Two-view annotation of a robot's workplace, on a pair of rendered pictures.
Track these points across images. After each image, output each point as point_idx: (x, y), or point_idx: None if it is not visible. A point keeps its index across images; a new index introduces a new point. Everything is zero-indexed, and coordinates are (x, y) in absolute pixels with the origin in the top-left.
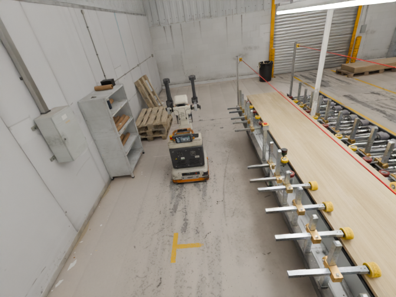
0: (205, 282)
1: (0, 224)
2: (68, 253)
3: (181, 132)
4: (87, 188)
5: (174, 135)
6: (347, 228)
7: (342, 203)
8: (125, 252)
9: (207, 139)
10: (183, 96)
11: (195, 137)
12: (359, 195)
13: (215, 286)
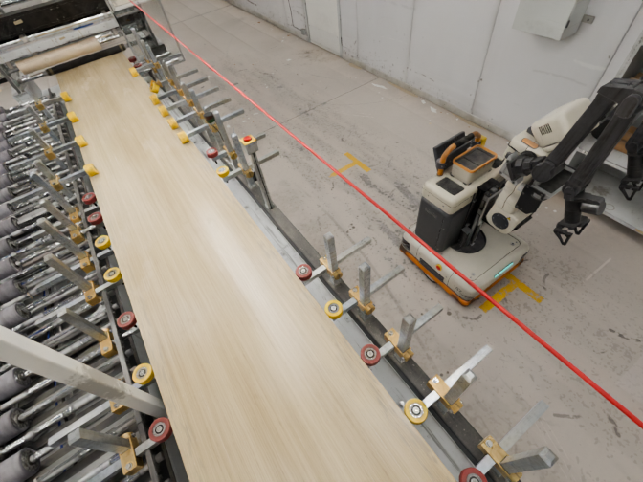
0: (304, 158)
1: (443, 3)
2: (449, 106)
3: (476, 156)
4: (526, 106)
5: (475, 140)
6: (160, 107)
7: (158, 139)
8: (399, 136)
9: (586, 428)
10: (555, 112)
11: (440, 181)
12: (137, 153)
13: (296, 160)
